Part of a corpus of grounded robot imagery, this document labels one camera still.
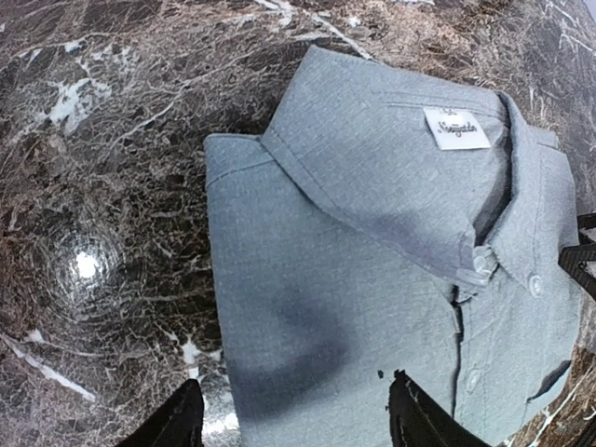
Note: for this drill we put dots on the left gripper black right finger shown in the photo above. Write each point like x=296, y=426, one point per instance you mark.
x=416, y=420

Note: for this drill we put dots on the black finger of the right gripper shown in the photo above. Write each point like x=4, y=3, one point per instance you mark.
x=574, y=260

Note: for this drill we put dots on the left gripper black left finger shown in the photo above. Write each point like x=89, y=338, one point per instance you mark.
x=178, y=422

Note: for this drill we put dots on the grey long sleeve shirt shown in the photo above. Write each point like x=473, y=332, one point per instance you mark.
x=387, y=220

